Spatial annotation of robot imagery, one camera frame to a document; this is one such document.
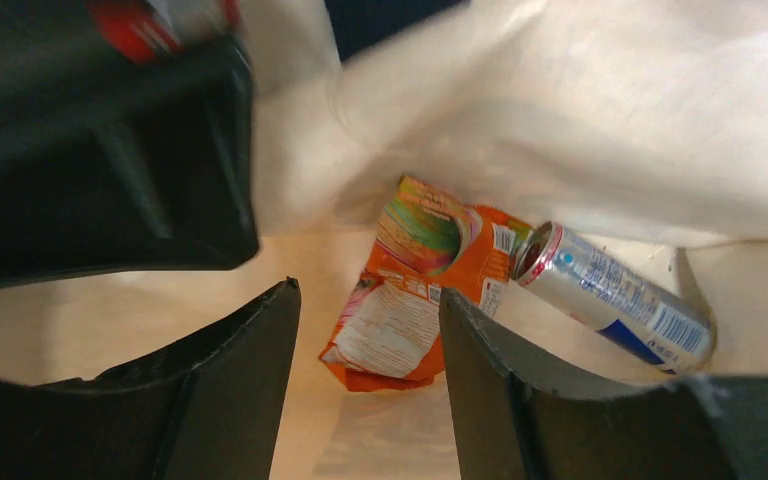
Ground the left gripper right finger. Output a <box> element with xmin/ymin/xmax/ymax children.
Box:
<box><xmin>439</xmin><ymin>288</ymin><xmax>768</xmax><ymax>479</ymax></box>

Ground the beige canvas tote bag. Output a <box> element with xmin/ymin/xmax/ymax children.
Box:
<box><xmin>0</xmin><ymin>1</ymin><xmax>768</xmax><ymax>479</ymax></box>

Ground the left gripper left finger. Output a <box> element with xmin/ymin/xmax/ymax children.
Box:
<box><xmin>0</xmin><ymin>278</ymin><xmax>301</xmax><ymax>479</ymax></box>

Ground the orange snack packet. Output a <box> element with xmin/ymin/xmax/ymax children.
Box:
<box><xmin>319</xmin><ymin>176</ymin><xmax>532</xmax><ymax>392</ymax></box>

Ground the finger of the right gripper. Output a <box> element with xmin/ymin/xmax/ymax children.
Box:
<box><xmin>0</xmin><ymin>1</ymin><xmax>259</xmax><ymax>289</ymax></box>

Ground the silver drink can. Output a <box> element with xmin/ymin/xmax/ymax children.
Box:
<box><xmin>511</xmin><ymin>222</ymin><xmax>716</xmax><ymax>374</ymax></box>

